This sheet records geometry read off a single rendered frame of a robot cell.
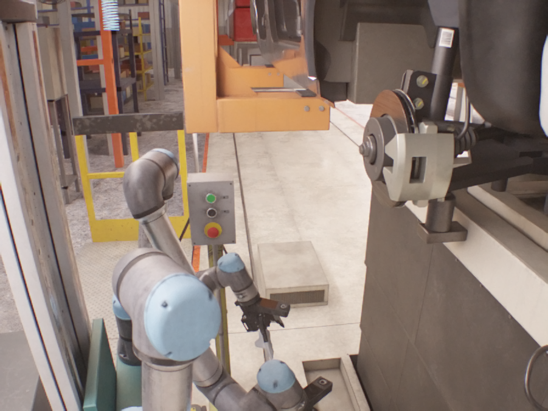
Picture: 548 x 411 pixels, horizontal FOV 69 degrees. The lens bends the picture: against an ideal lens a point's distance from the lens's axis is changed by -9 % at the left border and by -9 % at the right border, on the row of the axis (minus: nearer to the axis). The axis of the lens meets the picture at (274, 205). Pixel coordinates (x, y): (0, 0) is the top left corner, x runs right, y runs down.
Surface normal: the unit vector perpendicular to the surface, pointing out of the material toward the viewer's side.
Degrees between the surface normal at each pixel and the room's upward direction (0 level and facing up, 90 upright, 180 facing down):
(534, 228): 90
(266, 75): 90
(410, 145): 72
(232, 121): 90
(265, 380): 24
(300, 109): 90
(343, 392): 0
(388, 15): 111
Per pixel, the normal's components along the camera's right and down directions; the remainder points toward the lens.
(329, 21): 0.11, 0.54
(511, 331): -0.99, 0.04
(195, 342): 0.66, 0.17
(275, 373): -0.32, -0.73
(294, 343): 0.00, -0.92
